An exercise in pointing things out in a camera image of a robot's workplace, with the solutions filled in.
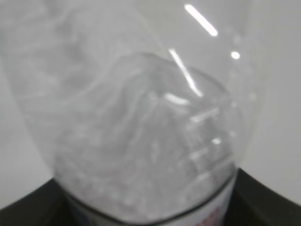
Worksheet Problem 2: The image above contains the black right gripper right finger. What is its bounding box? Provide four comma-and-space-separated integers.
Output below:
224, 169, 301, 226

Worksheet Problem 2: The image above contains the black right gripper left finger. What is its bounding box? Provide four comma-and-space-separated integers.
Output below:
0, 180, 75, 226

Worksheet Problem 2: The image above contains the clear plastic water bottle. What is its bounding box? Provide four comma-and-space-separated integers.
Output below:
0, 0, 269, 226

